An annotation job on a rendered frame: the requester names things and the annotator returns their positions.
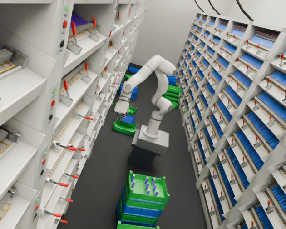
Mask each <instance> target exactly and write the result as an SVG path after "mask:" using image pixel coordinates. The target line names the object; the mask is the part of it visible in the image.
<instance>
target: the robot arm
mask: <svg viewBox="0 0 286 229"><path fill-rule="evenodd" d="M153 71H154V72H155V74H156V76H157V79H158V88H157V91H156V93H155V94H154V96H153V97H152V100H151V102H152V104H153V105H154V106H156V107H158V108H159V109H160V111H156V110H155V111H153V112H152V114H151V117H150V120H149V123H148V126H147V128H144V129H143V134H144V135H146V136H147V137H150V138H158V137H159V133H158V128H159V126H160V123H161V120H162V118H163V116H164V115H165V114H166V113H167V112H169V111H170V110H171V109H172V107H173V105H172V103H171V102H170V101H169V100H168V99H166V98H164V97H162V95H163V94H165V93H166V92H167V90H168V79H167V77H166V75H168V76H173V75H175V74H176V67H175V66H174V65H173V64H172V63H170V62H169V61H167V60H165V59H164V58H163V57H161V56H159V55H155V56H153V57H152V58H151V59H150V60H149V61H148V62H147V63H146V64H145V65H144V66H143V67H142V68H141V69H140V70H139V71H138V72H137V73H136V74H134V75H133V76H132V77H130V78H129V80H128V81H125V82H124V84H123V88H122V91H121V94H120V97H119V100H118V102H117V104H116V106H115V109H114V110H113V111H112V112H113V113H114V115H115V118H114V121H115V122H116V121H117V118H118V117H117V116H118V114H121V117H120V119H119V122H120V123H121V122H122V119H123V118H124V117H125V116H128V108H129V101H130V97H131V94H132V91H133V89H134V88H135V87H136V86H137V85H138V84H140V83H142V82H143V81H145V80H146V79H147V78H148V77H149V75H150V74H151V73H152V72H153ZM115 112H116V113H115Z"/></svg>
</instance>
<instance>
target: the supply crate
mask: <svg viewBox="0 0 286 229"><path fill-rule="evenodd" d="M134 175H135V177H134V179H133V181H135V185H134V187H133V188H131V186H132V183H133V182H131V178H132V176H133V173H132V171H130V172H129V174H128V177H127V184H128V198H133V199H141V200H147V201H153V202H160V203H167V201H168V199H169V197H170V194H168V193H167V189H166V185H165V177H163V178H162V179H161V178H156V177H150V176H145V175H140V174H134ZM147 177H148V181H147V183H149V187H148V189H147V190H145V187H146V185H147V183H146V184H144V182H145V179H146V178H147ZM154 178H155V179H156V180H155V182H154V184H153V185H151V183H152V181H153V179H154ZM155 184H156V185H157V187H156V189H155V191H154V192H153V188H154V186H155ZM148 190H150V193H149V195H147V194H146V193H147V191H148ZM156 191H158V194H157V196H154V195H155V193H156Z"/></svg>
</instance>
